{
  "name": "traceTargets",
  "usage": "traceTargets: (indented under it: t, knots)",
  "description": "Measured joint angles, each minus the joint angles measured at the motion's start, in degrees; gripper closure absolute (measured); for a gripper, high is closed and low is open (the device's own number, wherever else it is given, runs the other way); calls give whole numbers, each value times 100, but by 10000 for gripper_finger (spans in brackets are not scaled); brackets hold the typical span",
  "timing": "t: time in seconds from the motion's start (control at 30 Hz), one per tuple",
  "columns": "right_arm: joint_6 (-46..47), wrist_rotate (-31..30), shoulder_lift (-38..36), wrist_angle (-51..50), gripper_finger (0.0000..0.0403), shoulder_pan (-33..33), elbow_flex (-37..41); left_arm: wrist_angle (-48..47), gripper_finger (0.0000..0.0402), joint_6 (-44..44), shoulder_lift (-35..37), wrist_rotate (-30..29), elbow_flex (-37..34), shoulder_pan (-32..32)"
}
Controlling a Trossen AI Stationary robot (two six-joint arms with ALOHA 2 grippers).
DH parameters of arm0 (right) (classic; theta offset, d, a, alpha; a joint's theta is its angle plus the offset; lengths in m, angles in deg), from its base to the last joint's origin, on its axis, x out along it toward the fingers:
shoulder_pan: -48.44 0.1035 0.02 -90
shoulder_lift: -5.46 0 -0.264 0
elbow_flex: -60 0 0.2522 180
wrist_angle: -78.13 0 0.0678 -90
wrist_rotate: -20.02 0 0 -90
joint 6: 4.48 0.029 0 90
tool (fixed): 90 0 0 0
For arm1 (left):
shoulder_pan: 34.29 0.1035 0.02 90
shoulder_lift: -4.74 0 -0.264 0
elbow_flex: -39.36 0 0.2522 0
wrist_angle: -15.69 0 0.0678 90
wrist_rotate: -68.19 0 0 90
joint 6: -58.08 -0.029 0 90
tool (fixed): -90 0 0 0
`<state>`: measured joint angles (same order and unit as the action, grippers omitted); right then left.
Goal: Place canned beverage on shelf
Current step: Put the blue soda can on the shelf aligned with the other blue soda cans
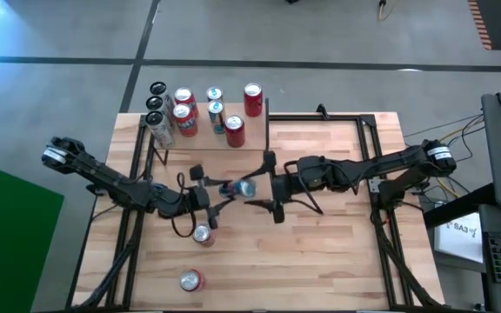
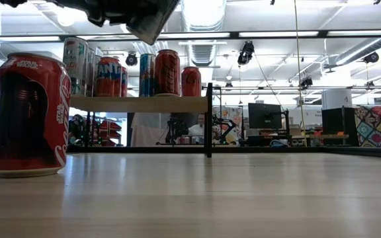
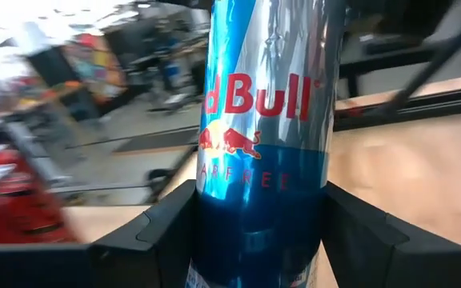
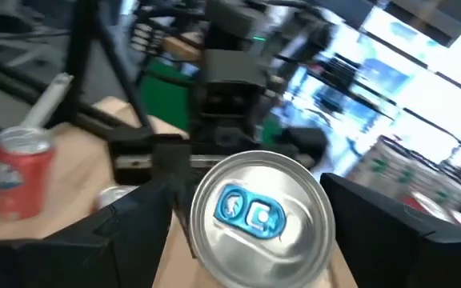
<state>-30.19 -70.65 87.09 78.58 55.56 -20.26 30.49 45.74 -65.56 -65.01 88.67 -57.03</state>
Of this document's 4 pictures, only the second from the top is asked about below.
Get wooden work table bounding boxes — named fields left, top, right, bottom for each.
left=291, top=133, right=350, bottom=147

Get silver ceiling duct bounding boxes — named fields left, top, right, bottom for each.
left=335, top=36, right=381, bottom=66

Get silver blue Red Bull can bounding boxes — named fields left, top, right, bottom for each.
left=124, top=0, right=181, bottom=46
left=139, top=53, right=157, bottom=98

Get white cloth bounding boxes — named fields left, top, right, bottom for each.
left=130, top=112, right=172, bottom=147

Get black cabinet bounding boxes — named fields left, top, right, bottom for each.
left=321, top=107, right=360, bottom=147

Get ribbed round ceiling duct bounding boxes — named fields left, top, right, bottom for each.
left=179, top=0, right=228, bottom=67

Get dark computer monitor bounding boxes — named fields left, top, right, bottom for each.
left=248, top=102, right=283, bottom=130

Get white Celsius can black lid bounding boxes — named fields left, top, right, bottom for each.
left=87, top=48, right=96, bottom=98
left=62, top=36, right=89, bottom=97

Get wooden shelf black metal legs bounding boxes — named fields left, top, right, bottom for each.
left=69, top=82, right=214, bottom=159

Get floral patterned cloth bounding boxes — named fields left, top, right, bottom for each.
left=212, top=106, right=243, bottom=145

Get red Coca-Cola can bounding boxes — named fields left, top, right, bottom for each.
left=181, top=66, right=202, bottom=97

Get person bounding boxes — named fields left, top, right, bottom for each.
left=188, top=114, right=207, bottom=137

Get red storage bins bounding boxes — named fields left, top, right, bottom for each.
left=97, top=119, right=122, bottom=147

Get hanging yellow cable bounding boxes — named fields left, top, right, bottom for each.
left=292, top=0, right=308, bottom=146

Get colourful crochet blanket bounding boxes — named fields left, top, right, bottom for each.
left=354, top=104, right=381, bottom=149

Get red soda can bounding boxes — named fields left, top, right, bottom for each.
left=153, top=49, right=181, bottom=97
left=0, top=52, right=71, bottom=179

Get white box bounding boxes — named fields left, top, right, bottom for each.
left=321, top=89, right=353, bottom=110

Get black tripod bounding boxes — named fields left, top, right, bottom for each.
left=157, top=117, right=191, bottom=146

